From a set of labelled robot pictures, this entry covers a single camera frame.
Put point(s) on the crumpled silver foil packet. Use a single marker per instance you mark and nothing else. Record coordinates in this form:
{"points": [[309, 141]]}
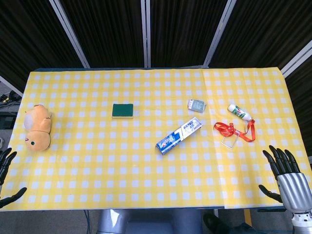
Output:
{"points": [[197, 105]]}

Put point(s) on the green yellow sponge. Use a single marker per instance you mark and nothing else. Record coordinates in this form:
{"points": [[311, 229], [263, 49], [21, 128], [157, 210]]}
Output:
{"points": [[122, 110]]}

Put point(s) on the yellow white checkered tablecloth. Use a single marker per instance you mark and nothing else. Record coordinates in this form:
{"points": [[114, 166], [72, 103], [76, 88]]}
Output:
{"points": [[97, 158], [268, 97]]}

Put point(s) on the orange plush toy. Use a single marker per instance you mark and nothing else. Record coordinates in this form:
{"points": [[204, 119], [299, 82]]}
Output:
{"points": [[37, 124]]}

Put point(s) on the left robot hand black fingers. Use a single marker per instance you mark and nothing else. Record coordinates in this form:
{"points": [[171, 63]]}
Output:
{"points": [[6, 161]]}

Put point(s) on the small white green bottle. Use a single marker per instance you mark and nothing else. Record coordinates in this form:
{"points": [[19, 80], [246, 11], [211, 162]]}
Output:
{"points": [[239, 112]]}

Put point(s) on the blue white toothpaste box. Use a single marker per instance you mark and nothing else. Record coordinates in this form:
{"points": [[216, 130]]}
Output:
{"points": [[179, 135]]}

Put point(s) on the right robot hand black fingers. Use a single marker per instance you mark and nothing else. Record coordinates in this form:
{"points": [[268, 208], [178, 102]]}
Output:
{"points": [[292, 190]]}

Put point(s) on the clear badge holder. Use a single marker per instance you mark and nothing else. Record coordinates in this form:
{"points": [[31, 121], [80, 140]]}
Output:
{"points": [[230, 142]]}

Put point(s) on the metal table leg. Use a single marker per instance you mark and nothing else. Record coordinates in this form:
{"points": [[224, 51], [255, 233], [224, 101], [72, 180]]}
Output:
{"points": [[216, 212]]}

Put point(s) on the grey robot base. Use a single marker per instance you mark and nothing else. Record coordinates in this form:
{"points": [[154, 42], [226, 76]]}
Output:
{"points": [[146, 224]]}

